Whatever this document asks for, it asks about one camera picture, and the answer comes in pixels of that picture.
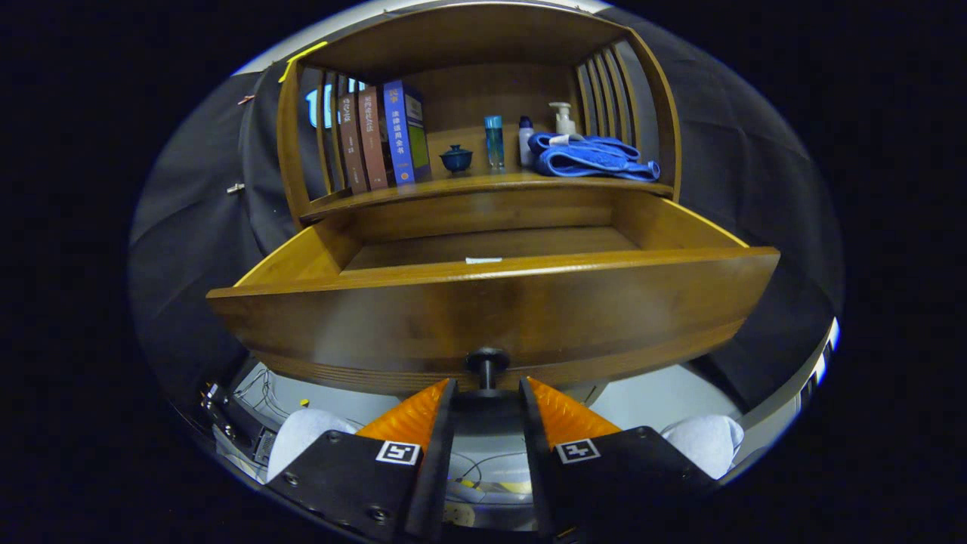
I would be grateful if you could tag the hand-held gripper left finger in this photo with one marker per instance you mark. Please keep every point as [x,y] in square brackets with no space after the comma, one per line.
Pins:
[438,468]

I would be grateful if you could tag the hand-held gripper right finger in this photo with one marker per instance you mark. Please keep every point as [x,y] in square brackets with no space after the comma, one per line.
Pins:
[535,468]

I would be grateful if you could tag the wooden drawer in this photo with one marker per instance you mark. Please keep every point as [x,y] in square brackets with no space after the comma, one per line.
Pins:
[491,317]

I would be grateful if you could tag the wooden countertop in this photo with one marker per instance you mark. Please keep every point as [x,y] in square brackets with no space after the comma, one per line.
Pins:
[468,184]

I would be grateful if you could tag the wooden cabinet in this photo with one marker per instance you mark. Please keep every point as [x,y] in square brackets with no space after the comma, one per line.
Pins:
[483,91]

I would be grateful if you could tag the dark blue lidded teacup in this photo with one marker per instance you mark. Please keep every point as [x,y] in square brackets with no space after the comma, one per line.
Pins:
[456,159]

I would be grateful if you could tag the blue folded towel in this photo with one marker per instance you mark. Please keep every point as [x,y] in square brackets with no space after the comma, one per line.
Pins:
[589,160]

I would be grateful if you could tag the white bottle with blue cap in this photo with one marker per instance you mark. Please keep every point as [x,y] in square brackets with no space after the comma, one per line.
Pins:
[526,147]

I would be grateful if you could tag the teal clear bottle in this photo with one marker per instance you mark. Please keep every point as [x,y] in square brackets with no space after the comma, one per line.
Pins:
[494,143]

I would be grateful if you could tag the blue book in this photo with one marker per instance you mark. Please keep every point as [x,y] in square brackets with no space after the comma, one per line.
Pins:
[399,136]

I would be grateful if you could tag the brown book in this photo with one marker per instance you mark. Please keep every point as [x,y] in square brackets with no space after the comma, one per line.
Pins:
[352,143]
[373,140]

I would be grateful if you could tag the white pump bottle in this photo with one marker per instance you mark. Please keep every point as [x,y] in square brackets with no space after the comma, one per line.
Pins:
[563,121]

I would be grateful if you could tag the black backdrop cloth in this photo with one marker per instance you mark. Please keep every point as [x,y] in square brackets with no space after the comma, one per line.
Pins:
[181,227]

